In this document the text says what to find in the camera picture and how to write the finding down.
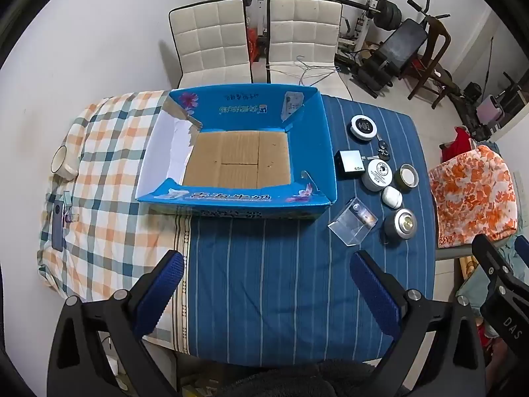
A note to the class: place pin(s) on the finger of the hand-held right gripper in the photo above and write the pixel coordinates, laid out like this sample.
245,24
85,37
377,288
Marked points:
492,262

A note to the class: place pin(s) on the barbell with black weights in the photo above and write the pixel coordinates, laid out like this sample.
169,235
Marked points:
388,12

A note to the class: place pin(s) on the white barbell rack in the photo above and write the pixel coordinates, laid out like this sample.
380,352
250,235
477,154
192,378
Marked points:
260,4

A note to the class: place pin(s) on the red cloth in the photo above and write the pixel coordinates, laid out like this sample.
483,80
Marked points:
458,142

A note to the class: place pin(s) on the white earbuds case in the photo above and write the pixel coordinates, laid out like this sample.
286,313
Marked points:
391,197

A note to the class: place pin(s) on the clear plastic clip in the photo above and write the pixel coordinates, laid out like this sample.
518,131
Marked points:
70,206

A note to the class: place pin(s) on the bunch of keys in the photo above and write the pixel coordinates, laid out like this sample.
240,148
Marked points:
383,151

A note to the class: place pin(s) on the small green tin white lid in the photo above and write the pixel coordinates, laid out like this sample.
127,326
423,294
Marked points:
407,175

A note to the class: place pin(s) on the blue cardboard box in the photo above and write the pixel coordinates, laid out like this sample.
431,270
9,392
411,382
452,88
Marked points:
239,161

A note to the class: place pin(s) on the silver round tin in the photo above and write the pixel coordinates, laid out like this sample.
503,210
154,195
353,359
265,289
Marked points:
400,224

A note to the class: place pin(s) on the white round jar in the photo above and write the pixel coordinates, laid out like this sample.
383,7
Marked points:
378,173

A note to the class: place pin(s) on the blue phone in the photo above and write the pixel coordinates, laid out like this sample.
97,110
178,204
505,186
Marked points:
58,227

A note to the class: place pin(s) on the orange floral cushion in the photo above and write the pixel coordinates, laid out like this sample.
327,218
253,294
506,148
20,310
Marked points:
471,194

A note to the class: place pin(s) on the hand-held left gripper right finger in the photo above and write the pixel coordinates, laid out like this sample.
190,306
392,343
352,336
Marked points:
374,291

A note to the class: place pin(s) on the plaid cloth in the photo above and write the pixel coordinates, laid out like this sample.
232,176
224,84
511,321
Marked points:
111,144

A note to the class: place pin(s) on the brown wooden chair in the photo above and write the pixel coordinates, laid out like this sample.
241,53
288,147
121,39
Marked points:
434,58

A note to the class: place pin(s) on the white padded chair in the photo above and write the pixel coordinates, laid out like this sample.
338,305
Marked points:
210,41
303,33

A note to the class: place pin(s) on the black round tin white rim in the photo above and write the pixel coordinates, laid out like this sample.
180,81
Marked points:
363,127

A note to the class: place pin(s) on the black and silver charger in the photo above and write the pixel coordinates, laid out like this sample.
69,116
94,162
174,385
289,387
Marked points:
349,164

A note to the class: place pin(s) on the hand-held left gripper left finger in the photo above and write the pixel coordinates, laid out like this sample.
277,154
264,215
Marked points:
163,287

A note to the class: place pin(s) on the black weight bench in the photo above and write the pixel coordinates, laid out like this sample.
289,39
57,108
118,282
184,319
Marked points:
392,51

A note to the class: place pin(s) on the clear plastic box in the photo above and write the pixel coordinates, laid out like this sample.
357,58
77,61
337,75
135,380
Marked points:
351,223

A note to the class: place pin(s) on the pink box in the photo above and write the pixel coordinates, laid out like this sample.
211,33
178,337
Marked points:
489,111

